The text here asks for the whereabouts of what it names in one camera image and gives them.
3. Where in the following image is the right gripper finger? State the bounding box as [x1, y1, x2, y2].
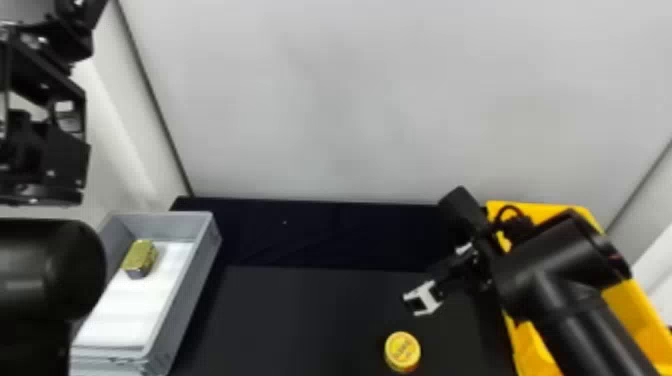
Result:
[403, 279, 442, 306]
[412, 291, 449, 318]

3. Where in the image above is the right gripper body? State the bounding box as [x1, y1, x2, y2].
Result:
[427, 244, 496, 296]

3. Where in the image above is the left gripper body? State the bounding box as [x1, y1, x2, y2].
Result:
[0, 107, 92, 191]

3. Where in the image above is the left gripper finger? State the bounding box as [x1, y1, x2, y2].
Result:
[0, 31, 88, 141]

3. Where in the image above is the yellow can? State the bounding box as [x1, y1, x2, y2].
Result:
[383, 330, 423, 374]

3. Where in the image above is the gold rectangular tin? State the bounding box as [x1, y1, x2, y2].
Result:
[121, 239, 160, 280]

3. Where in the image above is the yellow box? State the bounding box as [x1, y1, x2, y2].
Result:
[484, 199, 672, 376]

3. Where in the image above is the grey box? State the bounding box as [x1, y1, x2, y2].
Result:
[69, 210, 223, 376]

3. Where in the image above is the white foam pad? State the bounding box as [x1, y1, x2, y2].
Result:
[70, 238, 199, 370]

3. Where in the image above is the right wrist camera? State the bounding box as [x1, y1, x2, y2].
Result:
[437, 185, 493, 251]

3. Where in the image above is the black cable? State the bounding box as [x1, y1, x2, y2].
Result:
[493, 203, 536, 239]

